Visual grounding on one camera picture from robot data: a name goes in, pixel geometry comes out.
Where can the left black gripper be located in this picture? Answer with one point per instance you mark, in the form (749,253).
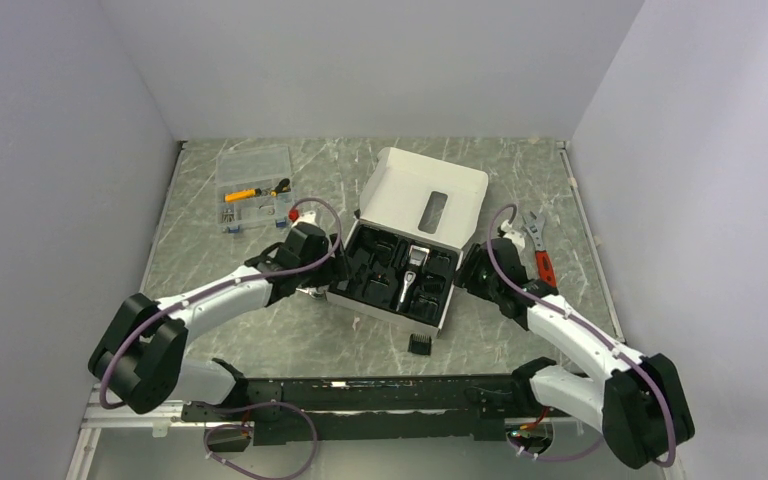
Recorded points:
(335,270)

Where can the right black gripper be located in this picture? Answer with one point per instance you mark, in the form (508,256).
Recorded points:
(468,273)

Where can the black silver hair clipper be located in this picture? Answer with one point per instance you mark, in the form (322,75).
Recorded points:
(416,259)

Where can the white hair clipper box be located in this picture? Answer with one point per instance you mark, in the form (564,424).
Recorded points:
(416,215)

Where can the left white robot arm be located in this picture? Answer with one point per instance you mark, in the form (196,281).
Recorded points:
(140,359)

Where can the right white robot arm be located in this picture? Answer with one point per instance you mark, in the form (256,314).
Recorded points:
(635,401)

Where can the silver combination wrench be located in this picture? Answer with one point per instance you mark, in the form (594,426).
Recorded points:
(314,292)

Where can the black yellow small tool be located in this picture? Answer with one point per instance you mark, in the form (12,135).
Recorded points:
(283,186)

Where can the clear plastic organizer box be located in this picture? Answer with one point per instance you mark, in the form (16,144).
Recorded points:
(262,168)

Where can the black comb guard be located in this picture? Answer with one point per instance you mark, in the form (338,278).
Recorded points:
(420,344)

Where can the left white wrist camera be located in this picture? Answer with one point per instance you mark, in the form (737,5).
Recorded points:
(300,217)

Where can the red handled adjustable wrench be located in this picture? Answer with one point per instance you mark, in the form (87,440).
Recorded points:
(534,225)

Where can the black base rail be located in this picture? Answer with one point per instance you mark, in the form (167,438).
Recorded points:
(480,407)

